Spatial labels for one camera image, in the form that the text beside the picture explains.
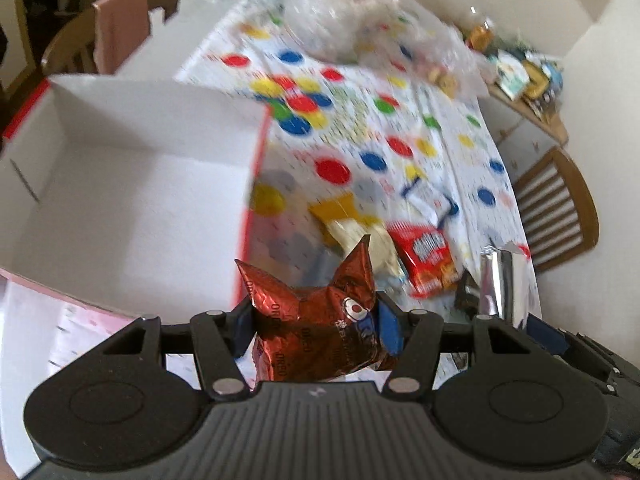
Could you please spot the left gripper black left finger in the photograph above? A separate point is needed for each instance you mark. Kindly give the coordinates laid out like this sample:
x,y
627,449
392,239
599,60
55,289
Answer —
x,y
219,338

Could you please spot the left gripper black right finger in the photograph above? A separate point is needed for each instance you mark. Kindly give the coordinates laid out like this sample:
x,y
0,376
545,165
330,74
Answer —
x,y
413,339

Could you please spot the black foil snack packet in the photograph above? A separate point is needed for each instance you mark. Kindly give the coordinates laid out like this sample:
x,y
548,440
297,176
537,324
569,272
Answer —
x,y
467,296

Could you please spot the red lion snack bag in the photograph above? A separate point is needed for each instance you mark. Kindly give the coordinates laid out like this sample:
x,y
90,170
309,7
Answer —
x,y
425,254

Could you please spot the cream snack bag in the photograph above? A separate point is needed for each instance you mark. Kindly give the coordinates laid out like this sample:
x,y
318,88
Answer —
x,y
382,252

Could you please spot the brown foil Oreo packet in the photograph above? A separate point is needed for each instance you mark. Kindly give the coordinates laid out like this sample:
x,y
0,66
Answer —
x,y
316,334

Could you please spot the silver foil snack packet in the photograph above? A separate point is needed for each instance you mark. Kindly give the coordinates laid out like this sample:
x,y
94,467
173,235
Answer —
x,y
504,288

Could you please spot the yellow snack packet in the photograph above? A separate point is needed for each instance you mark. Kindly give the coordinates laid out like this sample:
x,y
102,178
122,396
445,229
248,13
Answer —
x,y
334,208

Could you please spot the white and blue snack packet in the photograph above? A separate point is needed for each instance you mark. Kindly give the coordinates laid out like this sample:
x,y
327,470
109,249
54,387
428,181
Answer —
x,y
433,205

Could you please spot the red and white cardboard box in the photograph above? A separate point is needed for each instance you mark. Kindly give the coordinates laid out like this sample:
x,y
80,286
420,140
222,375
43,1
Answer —
x,y
131,195

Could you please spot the wooden slatted chair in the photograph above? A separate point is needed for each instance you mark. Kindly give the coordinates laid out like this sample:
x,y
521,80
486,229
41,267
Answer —
x,y
558,212

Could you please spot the balloon print tablecloth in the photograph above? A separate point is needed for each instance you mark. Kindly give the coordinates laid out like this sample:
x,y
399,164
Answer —
x,y
338,128

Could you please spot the white sideboard with wooden top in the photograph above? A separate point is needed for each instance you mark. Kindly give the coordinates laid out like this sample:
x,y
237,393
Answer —
x,y
521,137

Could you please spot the tissue box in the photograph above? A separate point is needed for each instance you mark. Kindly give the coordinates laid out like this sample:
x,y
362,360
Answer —
x,y
512,77

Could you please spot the amber liquid bottle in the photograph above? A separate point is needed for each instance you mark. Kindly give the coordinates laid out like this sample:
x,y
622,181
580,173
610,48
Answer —
x,y
481,30

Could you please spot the clear bag with cookies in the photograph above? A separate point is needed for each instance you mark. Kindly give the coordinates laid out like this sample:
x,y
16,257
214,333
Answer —
x,y
402,35

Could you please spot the wooden chair with pink cloth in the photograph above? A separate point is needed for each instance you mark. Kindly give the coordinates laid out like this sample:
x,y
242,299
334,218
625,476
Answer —
x,y
71,50

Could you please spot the pink cloth on chair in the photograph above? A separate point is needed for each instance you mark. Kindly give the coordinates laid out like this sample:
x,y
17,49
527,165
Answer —
x,y
121,27

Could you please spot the large clear plastic bag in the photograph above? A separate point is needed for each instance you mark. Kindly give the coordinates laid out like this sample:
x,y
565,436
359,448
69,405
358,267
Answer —
x,y
328,29

